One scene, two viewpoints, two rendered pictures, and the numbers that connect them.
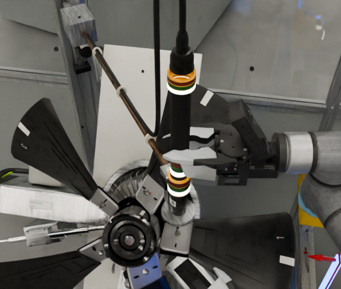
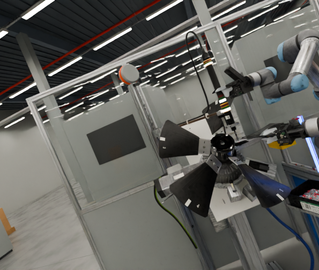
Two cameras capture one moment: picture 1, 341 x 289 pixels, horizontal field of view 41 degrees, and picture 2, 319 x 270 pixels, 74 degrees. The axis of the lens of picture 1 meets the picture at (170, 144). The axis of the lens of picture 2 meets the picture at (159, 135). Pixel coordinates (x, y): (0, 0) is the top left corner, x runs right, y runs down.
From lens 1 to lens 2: 96 cm
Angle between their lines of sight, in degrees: 45
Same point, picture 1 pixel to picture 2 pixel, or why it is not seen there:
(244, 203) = (261, 210)
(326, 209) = (275, 87)
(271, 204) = not seen: hidden behind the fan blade
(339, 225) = (282, 83)
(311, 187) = (266, 89)
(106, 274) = (222, 205)
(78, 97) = not seen: hidden behind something
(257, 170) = (246, 88)
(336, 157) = (264, 71)
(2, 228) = not seen: outside the picture
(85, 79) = (168, 162)
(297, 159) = (253, 75)
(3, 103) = (134, 208)
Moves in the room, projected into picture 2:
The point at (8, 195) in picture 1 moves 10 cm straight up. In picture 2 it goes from (163, 180) to (157, 164)
